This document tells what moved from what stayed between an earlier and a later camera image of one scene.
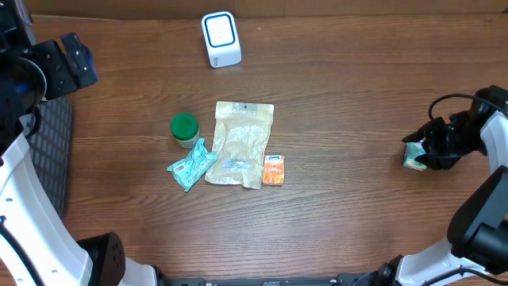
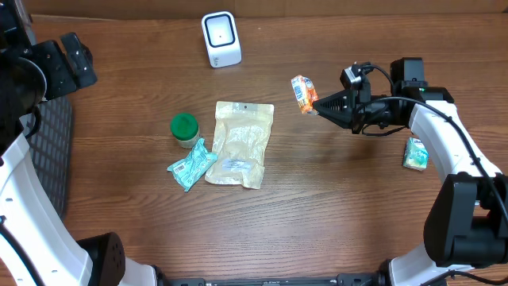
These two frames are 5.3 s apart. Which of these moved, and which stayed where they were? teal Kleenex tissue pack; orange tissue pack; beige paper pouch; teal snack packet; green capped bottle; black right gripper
Moved: orange tissue pack; black right gripper
Stayed: teal Kleenex tissue pack; green capped bottle; teal snack packet; beige paper pouch
